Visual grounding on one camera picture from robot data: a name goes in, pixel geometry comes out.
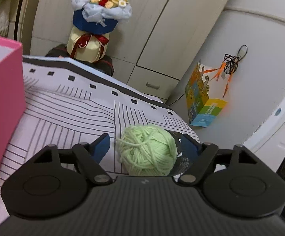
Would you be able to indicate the colourful paper gift bag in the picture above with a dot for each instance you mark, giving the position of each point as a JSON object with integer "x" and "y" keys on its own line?
{"x": 205, "y": 95}

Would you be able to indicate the striped tablecloth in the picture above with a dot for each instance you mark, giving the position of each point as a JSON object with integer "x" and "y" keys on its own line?
{"x": 67, "y": 103}

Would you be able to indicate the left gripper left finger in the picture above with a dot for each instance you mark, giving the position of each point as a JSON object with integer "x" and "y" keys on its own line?
{"x": 88, "y": 157}

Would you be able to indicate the green yarn ball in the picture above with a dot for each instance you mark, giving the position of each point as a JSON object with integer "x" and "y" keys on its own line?
{"x": 147, "y": 150}

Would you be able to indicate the dark suitcase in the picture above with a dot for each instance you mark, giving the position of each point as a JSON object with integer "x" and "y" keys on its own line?
{"x": 104, "y": 65}

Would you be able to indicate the beige three-door wardrobe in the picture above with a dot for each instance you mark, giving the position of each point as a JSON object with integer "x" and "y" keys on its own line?
{"x": 152, "y": 51}

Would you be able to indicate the flower bouquet blue wrap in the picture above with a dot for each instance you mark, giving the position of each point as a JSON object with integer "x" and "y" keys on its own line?
{"x": 93, "y": 21}

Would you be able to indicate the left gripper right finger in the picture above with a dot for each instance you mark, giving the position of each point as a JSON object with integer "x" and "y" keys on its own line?
{"x": 201, "y": 158}

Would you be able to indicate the black clothes rack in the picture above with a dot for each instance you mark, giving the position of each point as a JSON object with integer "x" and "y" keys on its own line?
{"x": 18, "y": 12}

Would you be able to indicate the white door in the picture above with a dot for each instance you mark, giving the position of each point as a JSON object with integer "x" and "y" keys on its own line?
{"x": 268, "y": 141}

